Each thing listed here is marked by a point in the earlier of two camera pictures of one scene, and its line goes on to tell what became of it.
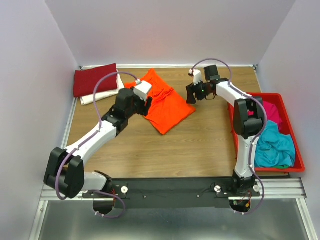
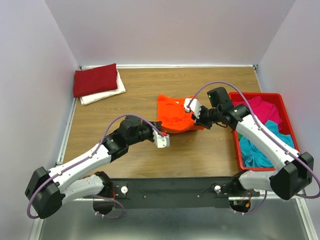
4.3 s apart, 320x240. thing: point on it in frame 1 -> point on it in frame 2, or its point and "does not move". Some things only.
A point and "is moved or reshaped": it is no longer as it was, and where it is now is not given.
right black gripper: x=191 y=89 -> x=200 y=121
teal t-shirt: x=273 y=148 does not move
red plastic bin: x=287 y=125 does not move
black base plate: x=174 y=193 does not move
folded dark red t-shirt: x=85 y=79 does not move
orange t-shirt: x=168 y=108 is moved or reshaped
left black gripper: x=144 y=110 -> x=145 y=123
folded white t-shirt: x=89 y=99 does not move
